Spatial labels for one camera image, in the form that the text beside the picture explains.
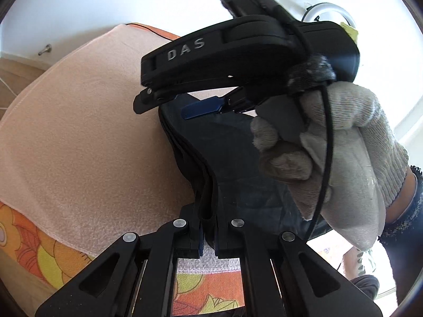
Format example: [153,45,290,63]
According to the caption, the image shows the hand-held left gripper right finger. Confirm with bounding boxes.
[214,205,384,317]

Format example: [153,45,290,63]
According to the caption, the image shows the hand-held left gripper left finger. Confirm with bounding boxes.
[35,204,205,317]

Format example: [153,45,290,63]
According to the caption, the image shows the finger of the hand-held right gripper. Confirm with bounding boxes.
[181,87,247,120]
[133,86,181,115]

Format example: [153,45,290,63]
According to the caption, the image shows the black pants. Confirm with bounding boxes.
[158,93,335,248]

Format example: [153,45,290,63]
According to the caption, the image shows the person's right forearm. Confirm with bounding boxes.
[377,164,423,307]

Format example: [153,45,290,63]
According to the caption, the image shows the person's right hand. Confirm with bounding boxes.
[250,81,410,252]

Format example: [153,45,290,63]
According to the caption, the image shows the pink towel blanket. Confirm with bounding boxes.
[0,25,263,269]

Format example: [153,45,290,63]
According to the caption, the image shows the yellow tape piece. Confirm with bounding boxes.
[340,22,359,44]

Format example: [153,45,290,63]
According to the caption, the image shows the orange printed bedsheet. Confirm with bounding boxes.
[0,22,246,317]

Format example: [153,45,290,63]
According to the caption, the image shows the grey shoe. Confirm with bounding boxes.
[350,273,380,302]

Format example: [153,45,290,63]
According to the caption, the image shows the thin black cable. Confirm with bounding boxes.
[124,22,176,41]

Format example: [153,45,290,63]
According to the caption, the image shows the white ring lamp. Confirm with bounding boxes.
[300,2,358,31]

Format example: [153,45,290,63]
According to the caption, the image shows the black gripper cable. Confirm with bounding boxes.
[251,0,333,241]

